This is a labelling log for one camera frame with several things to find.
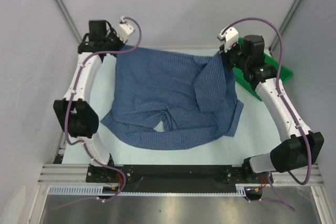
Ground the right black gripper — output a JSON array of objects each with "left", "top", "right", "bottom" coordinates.
[{"left": 219, "top": 40, "right": 249, "bottom": 71}]

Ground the blue checkered long sleeve shirt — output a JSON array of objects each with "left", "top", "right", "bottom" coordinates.
[{"left": 101, "top": 48, "right": 244, "bottom": 151}]

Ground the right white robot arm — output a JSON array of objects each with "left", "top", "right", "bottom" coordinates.
[{"left": 218, "top": 28, "right": 324, "bottom": 183}]

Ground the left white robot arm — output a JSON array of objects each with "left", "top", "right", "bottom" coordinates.
[{"left": 53, "top": 18, "right": 134, "bottom": 182}]

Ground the green plastic tray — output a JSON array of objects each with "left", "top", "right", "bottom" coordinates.
[{"left": 232, "top": 37, "right": 293, "bottom": 102}]

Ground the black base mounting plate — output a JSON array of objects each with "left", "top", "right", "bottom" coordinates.
[{"left": 86, "top": 165, "right": 274, "bottom": 195}]

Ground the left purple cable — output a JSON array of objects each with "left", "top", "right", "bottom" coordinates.
[{"left": 49, "top": 16, "right": 142, "bottom": 210}]

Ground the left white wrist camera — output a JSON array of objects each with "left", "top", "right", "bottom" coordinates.
[{"left": 115, "top": 16, "right": 135, "bottom": 44}]

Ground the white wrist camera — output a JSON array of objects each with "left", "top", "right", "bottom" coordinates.
[
  {"left": 217, "top": 26, "right": 239, "bottom": 52},
  {"left": 115, "top": 16, "right": 135, "bottom": 44}
]

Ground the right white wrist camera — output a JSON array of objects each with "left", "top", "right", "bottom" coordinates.
[{"left": 217, "top": 26, "right": 239, "bottom": 52}]

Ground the grey slotted cable duct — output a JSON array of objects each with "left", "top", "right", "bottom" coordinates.
[{"left": 48, "top": 185, "right": 263, "bottom": 198}]

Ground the aluminium frame rail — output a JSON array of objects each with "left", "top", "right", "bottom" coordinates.
[{"left": 39, "top": 164, "right": 324, "bottom": 186}]

